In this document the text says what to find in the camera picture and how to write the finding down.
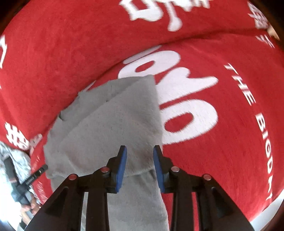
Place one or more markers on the grey knit sweater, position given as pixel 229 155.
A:
pixel 92 129

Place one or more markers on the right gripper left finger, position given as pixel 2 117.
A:
pixel 107 180

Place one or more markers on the person's left hand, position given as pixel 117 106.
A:
pixel 33 208

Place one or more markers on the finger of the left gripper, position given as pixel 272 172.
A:
pixel 34 176
pixel 10 171

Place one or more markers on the light floral cloth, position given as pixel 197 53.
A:
pixel 22 165

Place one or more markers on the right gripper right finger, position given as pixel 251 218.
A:
pixel 173 180

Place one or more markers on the beige embroidered pillow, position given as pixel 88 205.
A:
pixel 272 32

